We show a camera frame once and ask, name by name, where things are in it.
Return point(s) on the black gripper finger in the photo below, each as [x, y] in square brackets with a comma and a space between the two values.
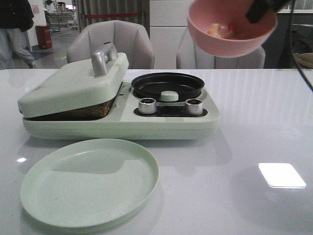
[259, 8]

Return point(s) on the cooked shrimp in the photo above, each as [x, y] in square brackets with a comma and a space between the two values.
[217, 30]
[228, 31]

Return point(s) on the pink plastic bowl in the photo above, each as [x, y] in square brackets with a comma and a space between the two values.
[246, 37]

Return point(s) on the mint green sandwich maker lid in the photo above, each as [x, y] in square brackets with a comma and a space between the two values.
[75, 86]

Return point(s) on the white bread slice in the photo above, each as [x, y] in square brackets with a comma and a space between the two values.
[87, 113]

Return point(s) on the mint green breakfast maker base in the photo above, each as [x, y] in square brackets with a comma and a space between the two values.
[122, 123]

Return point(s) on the grey kitchen counter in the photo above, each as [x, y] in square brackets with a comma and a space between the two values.
[295, 36]

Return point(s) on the right grey upholstered chair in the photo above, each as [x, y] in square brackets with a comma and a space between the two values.
[191, 56]

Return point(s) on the grey upholstered chair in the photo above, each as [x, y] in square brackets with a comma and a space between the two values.
[129, 38]
[191, 56]

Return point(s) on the white cabinet in background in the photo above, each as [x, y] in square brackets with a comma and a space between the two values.
[168, 22]

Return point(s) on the right silver control knob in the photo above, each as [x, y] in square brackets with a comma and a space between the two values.
[193, 107]

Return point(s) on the silver control knob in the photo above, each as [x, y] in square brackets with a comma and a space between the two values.
[147, 106]
[193, 107]

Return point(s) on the left grey upholstered chair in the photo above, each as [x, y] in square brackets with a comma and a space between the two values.
[129, 38]

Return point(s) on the black round frying pan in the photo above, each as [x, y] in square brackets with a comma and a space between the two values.
[153, 84]

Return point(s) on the left silver control knob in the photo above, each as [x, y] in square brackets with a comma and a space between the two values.
[147, 106]

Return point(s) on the red bin in background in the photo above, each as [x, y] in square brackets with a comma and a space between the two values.
[43, 36]

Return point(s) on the person in background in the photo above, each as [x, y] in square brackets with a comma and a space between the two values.
[16, 17]

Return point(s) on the mint green round plate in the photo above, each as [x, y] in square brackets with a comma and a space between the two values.
[90, 185]

